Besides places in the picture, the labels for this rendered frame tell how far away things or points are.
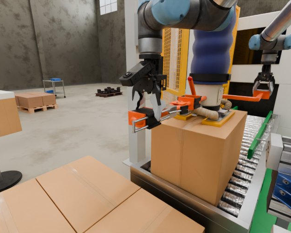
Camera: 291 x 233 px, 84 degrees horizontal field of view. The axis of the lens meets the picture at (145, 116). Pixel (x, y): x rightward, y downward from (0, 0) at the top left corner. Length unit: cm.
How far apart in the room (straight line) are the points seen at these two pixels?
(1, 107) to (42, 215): 123
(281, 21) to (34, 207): 149
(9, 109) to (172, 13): 184
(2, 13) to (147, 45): 1233
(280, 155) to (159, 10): 58
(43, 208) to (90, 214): 26
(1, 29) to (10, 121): 1064
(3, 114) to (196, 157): 177
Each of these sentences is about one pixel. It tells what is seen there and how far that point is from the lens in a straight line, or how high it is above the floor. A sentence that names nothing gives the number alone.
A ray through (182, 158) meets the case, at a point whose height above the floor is 78.
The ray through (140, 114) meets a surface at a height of 110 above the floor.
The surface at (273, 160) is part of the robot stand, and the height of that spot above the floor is 94.
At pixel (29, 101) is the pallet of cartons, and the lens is 570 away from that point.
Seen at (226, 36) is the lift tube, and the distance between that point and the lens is 102.
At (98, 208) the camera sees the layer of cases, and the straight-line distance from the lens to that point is 100.
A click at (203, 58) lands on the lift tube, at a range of 98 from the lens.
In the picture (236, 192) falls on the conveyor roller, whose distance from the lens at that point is 120.
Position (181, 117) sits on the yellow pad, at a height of 96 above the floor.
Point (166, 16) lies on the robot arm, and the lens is 42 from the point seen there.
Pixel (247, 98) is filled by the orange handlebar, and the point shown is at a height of 108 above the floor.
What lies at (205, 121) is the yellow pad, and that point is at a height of 97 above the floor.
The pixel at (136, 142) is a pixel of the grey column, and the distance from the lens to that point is 208.
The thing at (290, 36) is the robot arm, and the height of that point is 140.
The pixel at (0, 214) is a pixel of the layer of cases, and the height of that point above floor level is 54.
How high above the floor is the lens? 124
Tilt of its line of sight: 16 degrees down
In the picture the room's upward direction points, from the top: straight up
